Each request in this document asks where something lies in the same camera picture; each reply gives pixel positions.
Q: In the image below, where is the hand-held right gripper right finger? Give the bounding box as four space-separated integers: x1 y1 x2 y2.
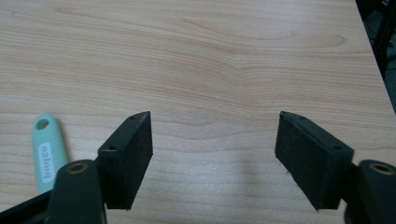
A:
274 110 355 212

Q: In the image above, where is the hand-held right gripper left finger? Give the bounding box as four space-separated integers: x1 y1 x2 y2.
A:
97 110 154 211

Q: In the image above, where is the black metal stand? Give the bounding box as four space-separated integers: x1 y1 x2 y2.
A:
355 0 396 81

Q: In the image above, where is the mint green tool handle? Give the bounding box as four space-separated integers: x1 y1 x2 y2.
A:
32 113 69 195

